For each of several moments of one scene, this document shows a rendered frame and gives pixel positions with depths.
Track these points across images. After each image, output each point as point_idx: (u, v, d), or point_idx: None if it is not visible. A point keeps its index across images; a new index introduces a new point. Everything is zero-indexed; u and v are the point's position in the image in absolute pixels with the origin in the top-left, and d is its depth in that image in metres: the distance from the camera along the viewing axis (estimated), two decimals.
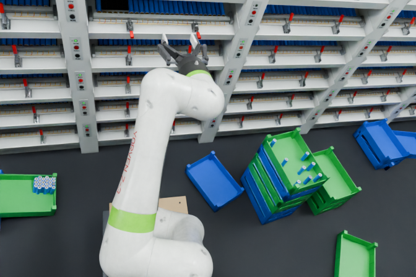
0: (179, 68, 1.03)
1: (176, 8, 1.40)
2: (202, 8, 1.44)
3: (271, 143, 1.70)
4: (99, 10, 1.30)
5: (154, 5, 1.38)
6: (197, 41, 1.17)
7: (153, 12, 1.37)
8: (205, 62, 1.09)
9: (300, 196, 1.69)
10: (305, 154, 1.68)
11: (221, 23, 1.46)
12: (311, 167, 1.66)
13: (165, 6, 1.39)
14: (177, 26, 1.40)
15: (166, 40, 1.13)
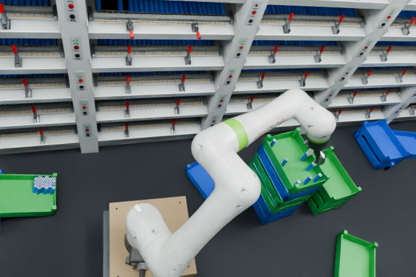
0: None
1: (176, 8, 1.40)
2: (202, 8, 1.44)
3: (271, 143, 1.70)
4: (99, 10, 1.30)
5: (154, 5, 1.38)
6: None
7: (153, 12, 1.37)
8: (323, 156, 1.41)
9: (300, 196, 1.69)
10: (305, 154, 1.68)
11: (221, 23, 1.46)
12: (311, 167, 1.66)
13: (165, 6, 1.39)
14: (177, 26, 1.40)
15: None
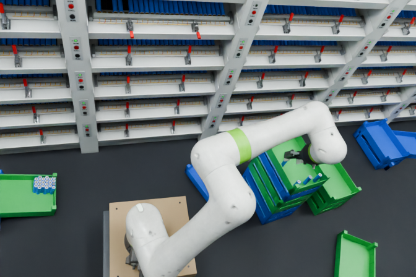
0: (303, 151, 1.35)
1: (176, 8, 1.40)
2: (202, 8, 1.44)
3: None
4: (99, 10, 1.30)
5: (154, 5, 1.38)
6: None
7: (153, 12, 1.37)
8: None
9: (300, 196, 1.69)
10: None
11: (221, 23, 1.46)
12: (114, 5, 1.33)
13: (165, 6, 1.39)
14: (177, 26, 1.40)
15: None
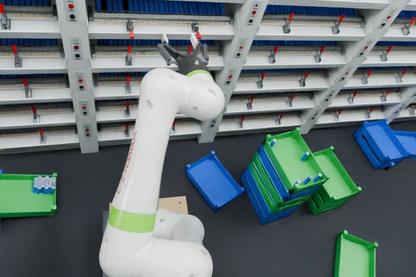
0: (179, 68, 1.03)
1: (176, 8, 1.40)
2: (202, 8, 1.44)
3: (271, 143, 1.70)
4: (99, 10, 1.30)
5: (154, 5, 1.38)
6: (197, 40, 1.17)
7: (153, 12, 1.37)
8: (205, 62, 1.09)
9: (300, 196, 1.69)
10: (305, 154, 1.68)
11: (221, 23, 1.46)
12: (115, 5, 1.33)
13: (165, 6, 1.39)
14: (177, 26, 1.40)
15: (166, 39, 1.12)
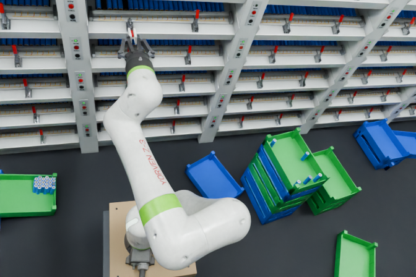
0: None
1: (175, 5, 1.40)
2: (202, 5, 1.44)
3: (271, 143, 1.70)
4: (99, 7, 1.31)
5: (153, 2, 1.38)
6: (138, 35, 1.26)
7: (153, 8, 1.37)
8: (152, 55, 1.19)
9: (300, 196, 1.69)
10: (305, 154, 1.68)
11: (221, 23, 1.46)
12: (114, 2, 1.33)
13: (164, 3, 1.39)
14: (177, 26, 1.40)
15: (130, 35, 1.24)
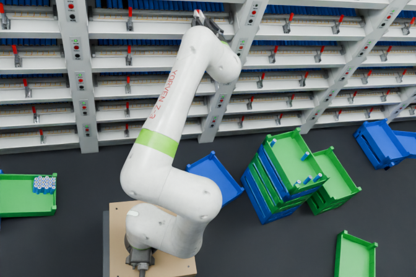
0: None
1: (175, 5, 1.40)
2: (202, 5, 1.44)
3: (271, 143, 1.70)
4: (99, 6, 1.31)
5: (153, 2, 1.38)
6: (204, 16, 1.34)
7: (153, 8, 1.37)
8: (221, 34, 1.27)
9: (300, 196, 1.69)
10: (305, 154, 1.68)
11: (221, 23, 1.46)
12: (115, 2, 1.33)
13: (164, 3, 1.39)
14: (177, 26, 1.40)
15: (198, 15, 1.32)
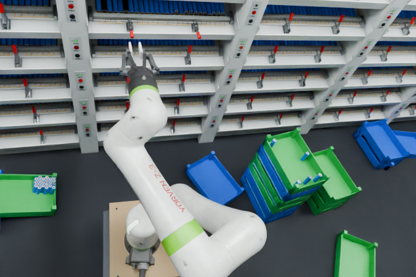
0: (130, 81, 1.07)
1: (175, 5, 1.40)
2: (202, 7, 1.44)
3: (271, 143, 1.70)
4: (99, 10, 1.30)
5: (154, 5, 1.38)
6: (143, 50, 1.21)
7: (153, 12, 1.37)
8: (156, 72, 1.13)
9: (300, 196, 1.69)
10: (305, 154, 1.68)
11: (221, 23, 1.46)
12: (115, 5, 1.33)
13: (165, 6, 1.39)
14: (177, 26, 1.40)
15: (130, 50, 1.18)
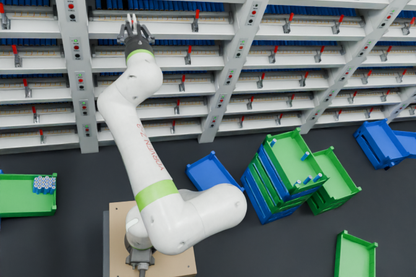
0: None
1: (175, 5, 1.40)
2: (202, 5, 1.44)
3: (271, 143, 1.70)
4: (99, 7, 1.31)
5: (153, 2, 1.38)
6: (137, 21, 1.25)
7: (153, 8, 1.37)
8: (151, 41, 1.17)
9: (300, 196, 1.69)
10: (305, 154, 1.68)
11: (221, 23, 1.46)
12: (114, 2, 1.33)
13: (164, 3, 1.39)
14: (177, 26, 1.40)
15: (129, 20, 1.22)
